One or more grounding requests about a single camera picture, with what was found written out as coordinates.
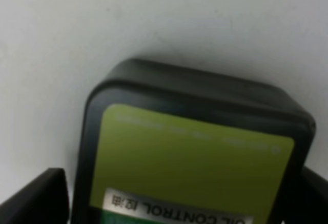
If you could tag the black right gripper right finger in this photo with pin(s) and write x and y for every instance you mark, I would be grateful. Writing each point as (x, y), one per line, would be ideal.
(303, 197)

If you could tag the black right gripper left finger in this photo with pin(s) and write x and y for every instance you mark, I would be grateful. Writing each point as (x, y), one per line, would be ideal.
(43, 200)

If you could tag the black green pump bottle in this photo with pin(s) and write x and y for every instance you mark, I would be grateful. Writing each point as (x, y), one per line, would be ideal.
(166, 144)

